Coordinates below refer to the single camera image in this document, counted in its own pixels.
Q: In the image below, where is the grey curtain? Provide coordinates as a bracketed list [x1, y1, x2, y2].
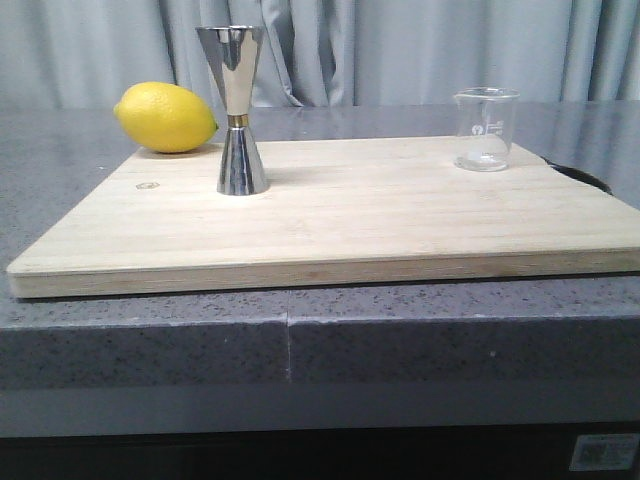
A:
[1, 1, 639, 110]

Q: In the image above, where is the clear glass beaker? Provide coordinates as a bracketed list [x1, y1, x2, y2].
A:
[454, 87, 520, 172]

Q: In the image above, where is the QR code sticker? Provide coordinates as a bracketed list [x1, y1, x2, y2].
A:
[569, 433, 639, 472]

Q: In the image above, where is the steel double jigger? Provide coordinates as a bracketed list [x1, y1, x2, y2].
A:
[196, 25, 269, 196]

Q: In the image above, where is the wooden cutting board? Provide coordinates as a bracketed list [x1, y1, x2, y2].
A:
[7, 137, 639, 298]

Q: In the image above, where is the yellow lemon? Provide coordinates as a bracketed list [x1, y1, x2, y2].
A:
[113, 81, 218, 153]

